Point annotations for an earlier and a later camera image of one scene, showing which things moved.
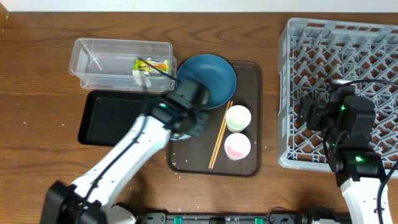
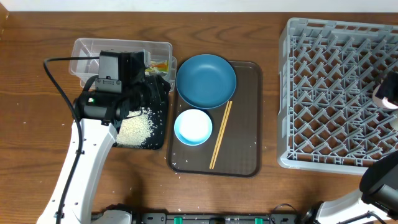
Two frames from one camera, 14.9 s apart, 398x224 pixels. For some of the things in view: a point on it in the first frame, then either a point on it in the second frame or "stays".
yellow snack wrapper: [161, 65] stays
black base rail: [273, 217] stays
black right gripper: [317, 107] to [388, 89]
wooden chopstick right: [222, 135] stays
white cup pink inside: [237, 146] to [384, 102]
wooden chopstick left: [216, 144] stays
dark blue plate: [215, 72] stays
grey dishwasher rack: [312, 53] stays
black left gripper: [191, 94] to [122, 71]
